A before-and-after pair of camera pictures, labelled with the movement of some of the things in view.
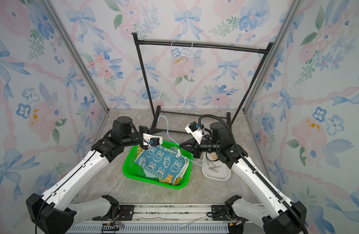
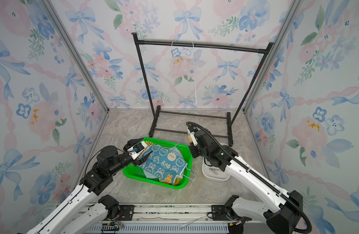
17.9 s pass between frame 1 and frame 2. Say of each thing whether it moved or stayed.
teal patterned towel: stayed
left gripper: moved
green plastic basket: stayed
